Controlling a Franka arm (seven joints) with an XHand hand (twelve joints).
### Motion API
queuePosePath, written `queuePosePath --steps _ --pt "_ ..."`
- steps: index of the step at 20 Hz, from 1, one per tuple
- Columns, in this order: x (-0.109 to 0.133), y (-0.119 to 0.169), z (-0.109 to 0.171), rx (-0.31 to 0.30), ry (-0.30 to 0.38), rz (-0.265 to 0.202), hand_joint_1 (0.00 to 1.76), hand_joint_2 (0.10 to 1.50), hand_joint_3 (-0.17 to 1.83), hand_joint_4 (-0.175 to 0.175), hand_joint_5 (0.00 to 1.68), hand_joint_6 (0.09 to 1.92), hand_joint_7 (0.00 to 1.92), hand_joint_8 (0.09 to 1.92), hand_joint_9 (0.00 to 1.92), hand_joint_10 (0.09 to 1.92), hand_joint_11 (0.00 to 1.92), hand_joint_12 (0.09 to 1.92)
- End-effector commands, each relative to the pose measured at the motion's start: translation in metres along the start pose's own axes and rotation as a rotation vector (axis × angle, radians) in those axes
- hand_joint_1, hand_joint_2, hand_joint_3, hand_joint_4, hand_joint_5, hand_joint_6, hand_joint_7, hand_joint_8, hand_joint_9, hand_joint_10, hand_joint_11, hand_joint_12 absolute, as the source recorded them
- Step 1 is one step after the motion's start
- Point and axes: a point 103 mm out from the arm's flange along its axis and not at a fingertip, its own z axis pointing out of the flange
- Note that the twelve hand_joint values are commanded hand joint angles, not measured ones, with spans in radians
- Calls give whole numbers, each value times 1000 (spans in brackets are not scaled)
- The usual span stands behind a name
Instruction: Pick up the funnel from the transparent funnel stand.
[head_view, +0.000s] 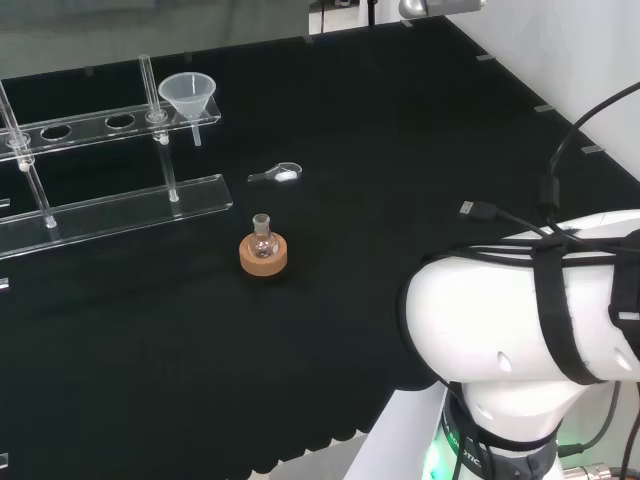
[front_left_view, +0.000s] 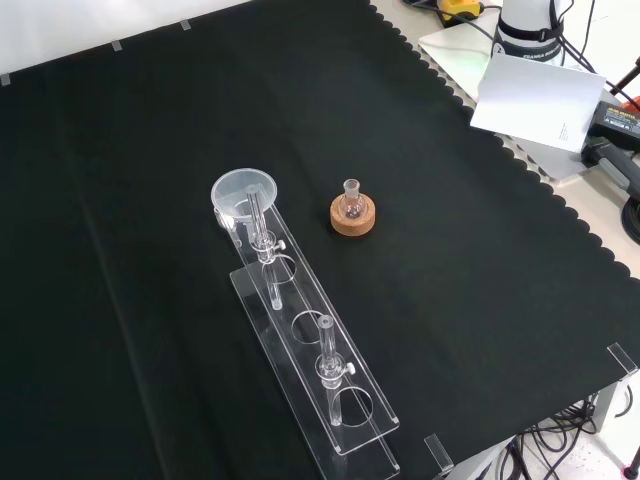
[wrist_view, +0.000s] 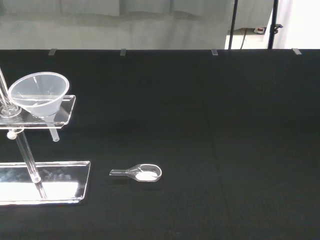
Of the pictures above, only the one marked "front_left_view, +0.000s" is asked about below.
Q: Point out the clear plastic funnel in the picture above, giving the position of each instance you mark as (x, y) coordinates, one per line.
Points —
(230, 187)

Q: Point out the clear acrylic funnel stand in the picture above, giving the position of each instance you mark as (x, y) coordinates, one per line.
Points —
(296, 296)

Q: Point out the small round-bottom glass flask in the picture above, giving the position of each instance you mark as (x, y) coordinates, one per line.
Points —
(352, 205)

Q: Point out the black scalloped bench cloth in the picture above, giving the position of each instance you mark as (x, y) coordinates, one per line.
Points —
(150, 150)

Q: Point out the clear cloth clip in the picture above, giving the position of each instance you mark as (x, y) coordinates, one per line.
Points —
(622, 357)
(439, 452)

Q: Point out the pale white board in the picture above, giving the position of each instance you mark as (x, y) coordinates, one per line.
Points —
(535, 100)

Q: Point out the yellow stop button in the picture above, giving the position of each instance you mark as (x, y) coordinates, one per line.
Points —
(460, 7)

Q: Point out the black power adapter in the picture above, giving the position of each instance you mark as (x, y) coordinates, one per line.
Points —
(617, 122)

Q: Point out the black tripod leg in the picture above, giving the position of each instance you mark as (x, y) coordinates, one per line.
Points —
(625, 77)

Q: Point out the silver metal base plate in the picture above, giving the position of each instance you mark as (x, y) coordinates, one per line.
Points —
(450, 45)

